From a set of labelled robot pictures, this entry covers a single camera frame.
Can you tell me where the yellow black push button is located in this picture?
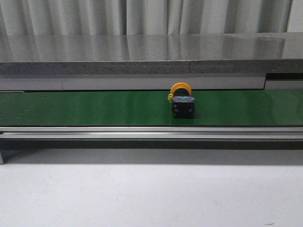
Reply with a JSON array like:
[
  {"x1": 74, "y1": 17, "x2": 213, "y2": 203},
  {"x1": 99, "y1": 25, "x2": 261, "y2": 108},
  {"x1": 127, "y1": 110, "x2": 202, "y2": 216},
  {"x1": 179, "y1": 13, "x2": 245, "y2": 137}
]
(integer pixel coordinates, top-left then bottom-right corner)
[{"x1": 168, "y1": 82, "x2": 195, "y2": 119}]

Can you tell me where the green conveyor belt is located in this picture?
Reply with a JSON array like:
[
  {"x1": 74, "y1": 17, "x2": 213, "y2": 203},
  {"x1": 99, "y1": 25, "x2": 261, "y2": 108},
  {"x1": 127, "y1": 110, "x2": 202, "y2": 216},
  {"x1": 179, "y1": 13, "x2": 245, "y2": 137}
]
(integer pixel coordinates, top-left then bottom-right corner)
[{"x1": 0, "y1": 90, "x2": 303, "y2": 126}]

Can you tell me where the grey stone counter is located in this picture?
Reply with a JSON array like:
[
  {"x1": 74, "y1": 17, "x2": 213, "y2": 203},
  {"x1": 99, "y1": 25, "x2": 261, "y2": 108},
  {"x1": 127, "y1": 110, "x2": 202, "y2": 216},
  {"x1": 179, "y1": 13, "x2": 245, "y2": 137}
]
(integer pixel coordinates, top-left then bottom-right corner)
[{"x1": 0, "y1": 32, "x2": 303, "y2": 91}]

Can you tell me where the white curtain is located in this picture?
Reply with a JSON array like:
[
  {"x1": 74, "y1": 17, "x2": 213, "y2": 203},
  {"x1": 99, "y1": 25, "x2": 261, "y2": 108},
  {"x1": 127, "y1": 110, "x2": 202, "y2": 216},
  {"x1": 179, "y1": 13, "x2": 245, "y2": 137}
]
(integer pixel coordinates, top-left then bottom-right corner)
[{"x1": 0, "y1": 0, "x2": 292, "y2": 35}]

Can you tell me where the aluminium conveyor frame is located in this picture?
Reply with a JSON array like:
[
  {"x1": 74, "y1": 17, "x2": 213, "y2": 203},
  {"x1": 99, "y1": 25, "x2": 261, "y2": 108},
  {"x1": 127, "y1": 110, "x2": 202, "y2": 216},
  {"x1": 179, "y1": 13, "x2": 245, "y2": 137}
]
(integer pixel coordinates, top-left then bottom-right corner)
[{"x1": 0, "y1": 124, "x2": 303, "y2": 166}]

